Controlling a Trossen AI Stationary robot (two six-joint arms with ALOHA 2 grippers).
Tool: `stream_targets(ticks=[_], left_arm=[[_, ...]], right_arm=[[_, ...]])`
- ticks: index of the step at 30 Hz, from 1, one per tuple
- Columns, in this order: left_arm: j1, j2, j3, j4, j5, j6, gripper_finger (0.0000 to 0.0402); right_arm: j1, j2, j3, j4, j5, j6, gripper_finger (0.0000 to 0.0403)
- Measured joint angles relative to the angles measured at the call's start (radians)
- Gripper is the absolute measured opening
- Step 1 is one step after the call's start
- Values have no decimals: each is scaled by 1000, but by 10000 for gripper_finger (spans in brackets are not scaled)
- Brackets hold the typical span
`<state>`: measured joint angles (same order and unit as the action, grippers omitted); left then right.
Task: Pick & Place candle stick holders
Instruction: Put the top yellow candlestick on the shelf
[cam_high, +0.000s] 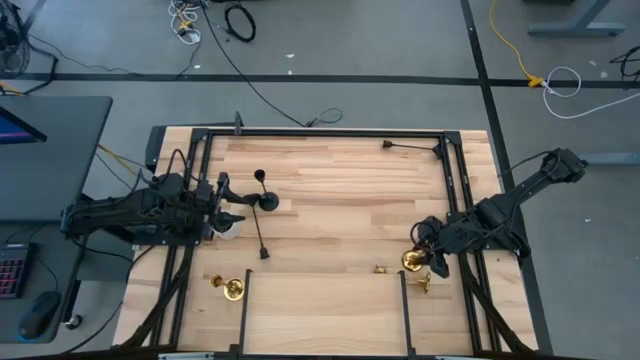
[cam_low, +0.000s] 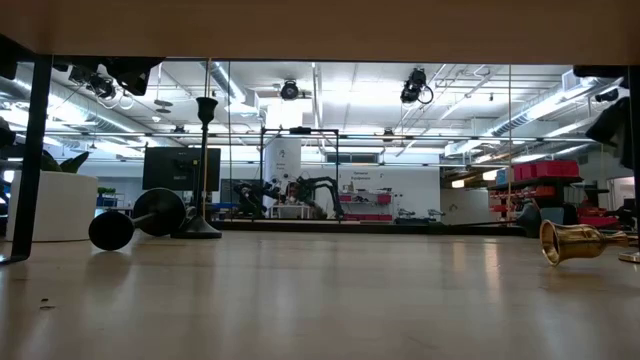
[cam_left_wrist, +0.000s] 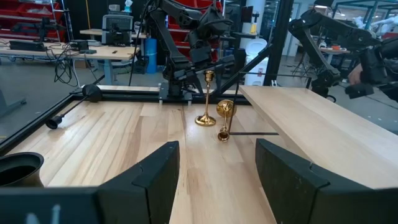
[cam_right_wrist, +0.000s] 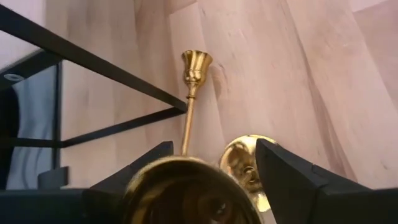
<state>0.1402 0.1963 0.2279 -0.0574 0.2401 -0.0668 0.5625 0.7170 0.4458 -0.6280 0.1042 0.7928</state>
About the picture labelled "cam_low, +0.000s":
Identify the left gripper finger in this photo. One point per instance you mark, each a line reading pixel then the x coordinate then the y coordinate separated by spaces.
pixel 140 72

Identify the black candlestick holder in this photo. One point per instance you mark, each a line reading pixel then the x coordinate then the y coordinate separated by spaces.
pixel 196 231
pixel 111 231

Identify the brass candlestick holder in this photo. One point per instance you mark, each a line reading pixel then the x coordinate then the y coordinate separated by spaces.
pixel 575 242
pixel 631 257

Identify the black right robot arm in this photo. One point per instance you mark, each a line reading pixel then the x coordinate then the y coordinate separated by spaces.
pixel 617 130

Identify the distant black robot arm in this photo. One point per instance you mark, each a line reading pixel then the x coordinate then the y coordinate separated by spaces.
pixel 252 197
pixel 325 192

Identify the black monitor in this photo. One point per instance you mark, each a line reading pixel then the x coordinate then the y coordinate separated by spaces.
pixel 170 170

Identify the green plant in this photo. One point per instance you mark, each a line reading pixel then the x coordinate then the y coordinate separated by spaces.
pixel 75 164

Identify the large white planter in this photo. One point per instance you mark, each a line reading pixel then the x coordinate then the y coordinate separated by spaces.
pixel 55 205

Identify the white pillar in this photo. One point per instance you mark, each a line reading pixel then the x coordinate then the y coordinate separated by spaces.
pixel 282 160

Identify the thin brass vertical pole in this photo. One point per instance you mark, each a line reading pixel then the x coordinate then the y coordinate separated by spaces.
pixel 509 150

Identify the shelf with red bins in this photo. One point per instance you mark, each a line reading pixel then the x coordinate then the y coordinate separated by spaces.
pixel 550 169

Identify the red storage bins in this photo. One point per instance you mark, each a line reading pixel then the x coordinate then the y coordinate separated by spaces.
pixel 597 220

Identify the black ceiling camera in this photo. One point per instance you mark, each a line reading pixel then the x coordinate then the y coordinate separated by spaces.
pixel 289 91
pixel 100 86
pixel 412 87
pixel 607 95

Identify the black frame post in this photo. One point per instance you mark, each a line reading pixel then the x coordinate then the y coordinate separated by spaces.
pixel 31 160
pixel 636 200

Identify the distant black station frame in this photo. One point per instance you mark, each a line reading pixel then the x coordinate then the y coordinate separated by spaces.
pixel 300 130

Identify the black aluminium table frame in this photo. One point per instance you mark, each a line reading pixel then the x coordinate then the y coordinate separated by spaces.
pixel 350 227

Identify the wall rack with red bins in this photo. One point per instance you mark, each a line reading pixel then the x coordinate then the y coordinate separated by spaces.
pixel 384 198

